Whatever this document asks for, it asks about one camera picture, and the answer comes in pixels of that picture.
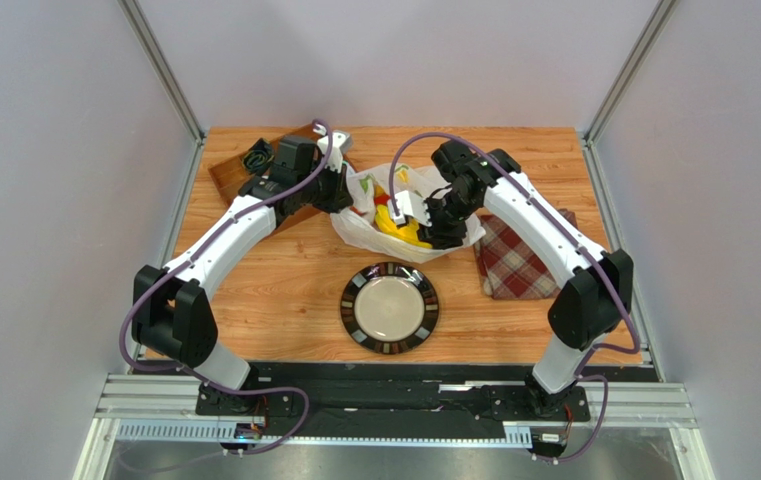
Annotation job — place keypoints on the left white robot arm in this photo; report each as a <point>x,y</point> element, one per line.
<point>172,315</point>

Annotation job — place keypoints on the red plaid cloth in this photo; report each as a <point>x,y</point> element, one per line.
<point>507,266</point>

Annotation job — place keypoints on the aluminium frame rail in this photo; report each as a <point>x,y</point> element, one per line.
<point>145,426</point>

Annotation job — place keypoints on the white plastic bag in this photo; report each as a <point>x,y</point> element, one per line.
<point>357,227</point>

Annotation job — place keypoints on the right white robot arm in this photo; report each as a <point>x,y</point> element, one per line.
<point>595,286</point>

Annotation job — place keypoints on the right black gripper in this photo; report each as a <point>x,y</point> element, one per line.
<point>436,217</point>

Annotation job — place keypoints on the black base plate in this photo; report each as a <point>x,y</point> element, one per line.
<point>391,400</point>

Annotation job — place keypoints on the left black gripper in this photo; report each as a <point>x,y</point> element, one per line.
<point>341,197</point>

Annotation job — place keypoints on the wooden divided tray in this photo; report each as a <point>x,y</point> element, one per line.
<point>233,176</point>

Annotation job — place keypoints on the round patterned ceramic plate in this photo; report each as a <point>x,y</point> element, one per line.
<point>389,308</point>

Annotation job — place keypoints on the yellow banana bunch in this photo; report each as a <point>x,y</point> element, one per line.
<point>384,223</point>

